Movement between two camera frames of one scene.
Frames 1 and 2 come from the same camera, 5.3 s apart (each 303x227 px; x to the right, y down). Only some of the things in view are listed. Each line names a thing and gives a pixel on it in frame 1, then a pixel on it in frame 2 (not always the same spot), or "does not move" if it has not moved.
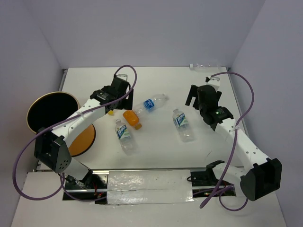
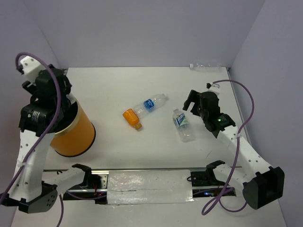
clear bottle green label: x=186 y=132 does not move
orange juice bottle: x=132 y=118 does not move
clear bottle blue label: x=150 y=105 does not move
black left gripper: x=127 y=104 to x=34 y=88
